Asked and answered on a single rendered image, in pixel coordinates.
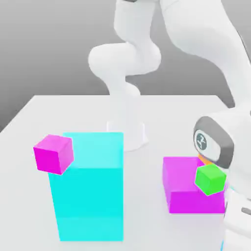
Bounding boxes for large magenta box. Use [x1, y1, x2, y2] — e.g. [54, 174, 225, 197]
[162, 156, 226, 214]

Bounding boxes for large cyan box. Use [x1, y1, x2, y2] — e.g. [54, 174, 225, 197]
[48, 131, 125, 242]

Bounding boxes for small orange cube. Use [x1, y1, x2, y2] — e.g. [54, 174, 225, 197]
[197, 153, 213, 166]

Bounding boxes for small magenta cube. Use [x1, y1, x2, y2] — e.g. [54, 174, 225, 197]
[33, 134, 75, 176]

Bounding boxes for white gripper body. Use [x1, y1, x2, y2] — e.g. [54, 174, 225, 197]
[223, 187, 251, 235]

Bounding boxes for small green cube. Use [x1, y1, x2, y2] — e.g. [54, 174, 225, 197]
[194, 164, 227, 196]

